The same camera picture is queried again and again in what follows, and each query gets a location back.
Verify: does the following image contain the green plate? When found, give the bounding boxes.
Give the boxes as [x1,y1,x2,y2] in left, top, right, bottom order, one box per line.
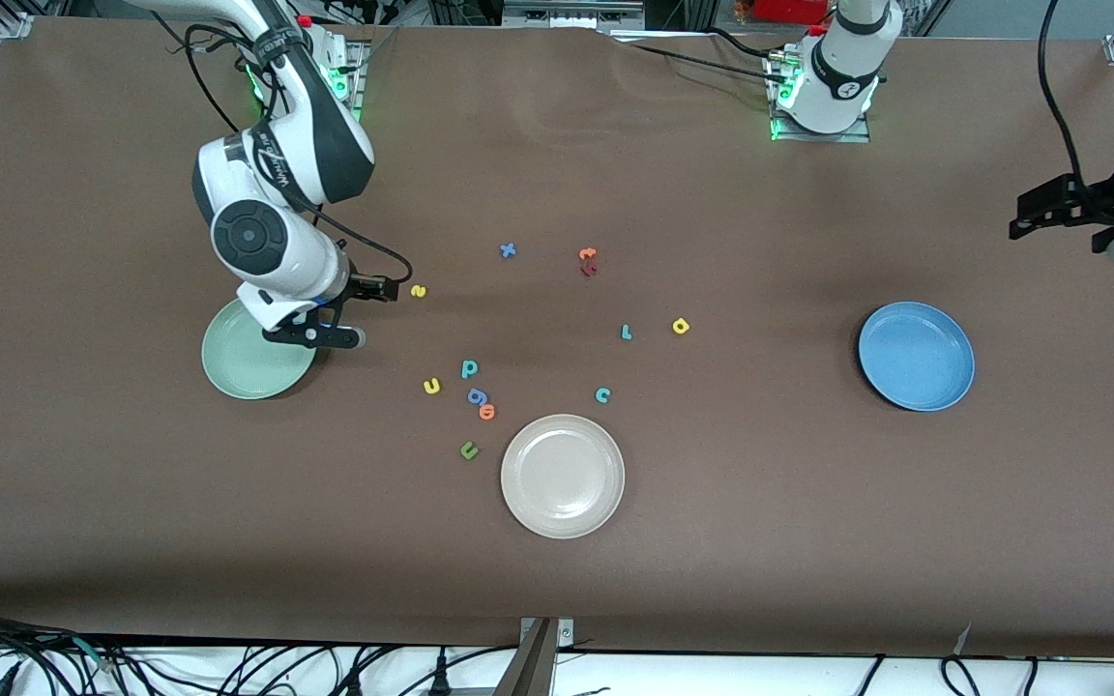
[201,298,318,401]

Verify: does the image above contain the blue plate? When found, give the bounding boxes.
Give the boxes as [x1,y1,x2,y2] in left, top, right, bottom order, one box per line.
[858,302,976,413]

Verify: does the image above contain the beige plate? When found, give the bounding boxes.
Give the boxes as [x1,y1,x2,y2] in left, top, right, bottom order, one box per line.
[500,414,627,539]

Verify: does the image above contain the black crate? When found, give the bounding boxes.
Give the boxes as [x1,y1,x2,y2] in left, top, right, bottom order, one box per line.
[429,0,505,27]

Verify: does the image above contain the red box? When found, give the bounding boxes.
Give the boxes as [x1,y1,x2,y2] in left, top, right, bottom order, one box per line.
[750,0,831,24]

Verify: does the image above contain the grey device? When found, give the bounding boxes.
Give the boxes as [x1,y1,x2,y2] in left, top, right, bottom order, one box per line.
[502,0,647,32]

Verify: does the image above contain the brown table cover sheet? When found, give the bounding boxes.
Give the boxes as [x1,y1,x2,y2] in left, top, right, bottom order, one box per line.
[0,17,1114,658]

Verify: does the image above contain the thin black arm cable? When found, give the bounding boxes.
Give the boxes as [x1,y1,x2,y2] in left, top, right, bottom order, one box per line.
[281,188,415,291]

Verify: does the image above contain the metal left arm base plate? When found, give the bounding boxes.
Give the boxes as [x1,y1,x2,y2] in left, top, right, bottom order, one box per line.
[768,48,872,144]

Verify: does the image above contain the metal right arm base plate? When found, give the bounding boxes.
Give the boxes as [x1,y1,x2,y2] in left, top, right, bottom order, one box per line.
[325,39,369,122]

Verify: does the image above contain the metal table bracket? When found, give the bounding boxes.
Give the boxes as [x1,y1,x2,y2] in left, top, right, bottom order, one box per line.
[494,617,575,696]

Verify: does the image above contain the green thin cable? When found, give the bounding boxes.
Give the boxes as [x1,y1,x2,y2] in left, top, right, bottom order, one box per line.
[73,638,123,670]

